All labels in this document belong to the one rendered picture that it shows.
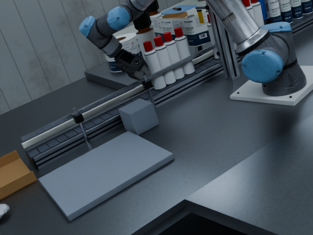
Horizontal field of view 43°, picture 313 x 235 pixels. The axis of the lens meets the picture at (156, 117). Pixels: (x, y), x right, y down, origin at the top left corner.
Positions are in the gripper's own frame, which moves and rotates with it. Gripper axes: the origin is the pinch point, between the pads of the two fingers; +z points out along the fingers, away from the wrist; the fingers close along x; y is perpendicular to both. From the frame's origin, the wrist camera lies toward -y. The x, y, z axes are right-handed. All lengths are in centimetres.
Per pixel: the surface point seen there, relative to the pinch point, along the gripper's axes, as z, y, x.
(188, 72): 12.7, -1.3, -13.6
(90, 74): 5, 69, 4
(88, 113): -11.9, 3.4, 25.9
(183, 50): 4.3, -1.6, -18.9
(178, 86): 10.3, -5.0, -4.9
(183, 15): 67, 139, -94
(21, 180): -25, -13, 58
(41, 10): -3, 241, -38
